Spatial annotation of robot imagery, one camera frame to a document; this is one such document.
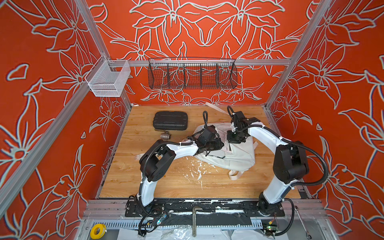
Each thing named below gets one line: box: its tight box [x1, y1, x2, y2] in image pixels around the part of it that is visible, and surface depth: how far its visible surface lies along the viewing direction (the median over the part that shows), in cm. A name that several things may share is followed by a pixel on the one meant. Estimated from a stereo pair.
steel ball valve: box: [160, 131, 171, 140], surface depth 99 cm
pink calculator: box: [215, 128, 232, 154], surface depth 91 cm
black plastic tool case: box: [153, 111, 188, 131], surface depth 105 cm
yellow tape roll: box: [90, 223, 107, 240], surface depth 68 cm
